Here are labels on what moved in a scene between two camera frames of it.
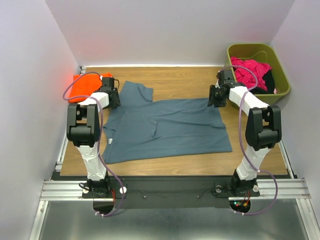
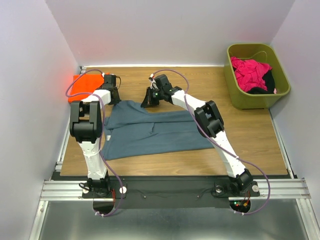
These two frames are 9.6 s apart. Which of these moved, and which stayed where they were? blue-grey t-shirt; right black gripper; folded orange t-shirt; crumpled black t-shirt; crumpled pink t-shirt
Moved: blue-grey t-shirt; right black gripper
Stayed: crumpled black t-shirt; folded orange t-shirt; crumpled pink t-shirt
